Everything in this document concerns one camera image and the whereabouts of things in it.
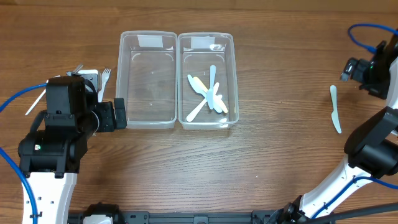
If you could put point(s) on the yellow plastic knife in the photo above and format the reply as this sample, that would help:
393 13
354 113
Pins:
218 104

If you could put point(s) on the metal fork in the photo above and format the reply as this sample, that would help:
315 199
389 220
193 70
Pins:
75 71

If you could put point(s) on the curved white plastic fork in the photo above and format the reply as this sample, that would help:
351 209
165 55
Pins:
36 102

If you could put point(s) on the left clear plastic container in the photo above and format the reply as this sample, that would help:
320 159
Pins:
146 78

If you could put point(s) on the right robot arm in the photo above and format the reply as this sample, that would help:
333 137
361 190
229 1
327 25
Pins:
368 154

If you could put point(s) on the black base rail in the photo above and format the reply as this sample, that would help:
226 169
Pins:
111 213

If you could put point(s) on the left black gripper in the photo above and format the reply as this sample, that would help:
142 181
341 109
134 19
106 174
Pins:
119 112

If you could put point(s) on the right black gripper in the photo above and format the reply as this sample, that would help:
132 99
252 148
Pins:
351 70

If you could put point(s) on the white plastic knife in container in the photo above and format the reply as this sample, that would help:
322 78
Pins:
196 112

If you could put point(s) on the pale green plastic knife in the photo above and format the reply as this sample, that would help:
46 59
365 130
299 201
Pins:
334 113

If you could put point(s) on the clear plastic container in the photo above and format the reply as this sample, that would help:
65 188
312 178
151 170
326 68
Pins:
146 78
196 52

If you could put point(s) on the white plastic knife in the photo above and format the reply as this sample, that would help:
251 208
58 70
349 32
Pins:
196 112
190 80

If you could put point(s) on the right clear plastic container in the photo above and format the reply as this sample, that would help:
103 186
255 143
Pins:
196 52

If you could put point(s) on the light blue plastic knife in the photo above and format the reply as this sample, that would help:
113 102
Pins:
209 94

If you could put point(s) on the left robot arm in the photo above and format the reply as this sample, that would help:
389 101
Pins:
51 152

